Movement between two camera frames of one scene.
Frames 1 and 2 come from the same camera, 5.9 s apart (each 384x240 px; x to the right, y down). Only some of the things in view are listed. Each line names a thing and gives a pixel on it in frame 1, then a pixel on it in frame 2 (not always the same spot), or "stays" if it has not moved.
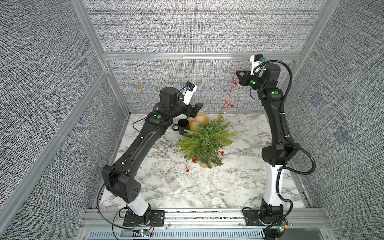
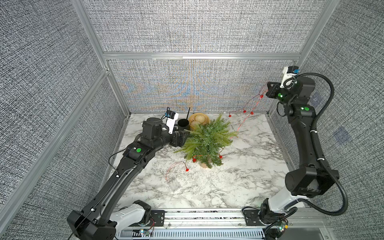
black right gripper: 246,80 -> 274,91
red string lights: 222,153 -> 251,108
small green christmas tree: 203,143 stays
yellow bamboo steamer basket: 200,119 stays
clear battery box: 174,185 stays
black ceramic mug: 182,124 stays
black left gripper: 194,109 -> 181,140
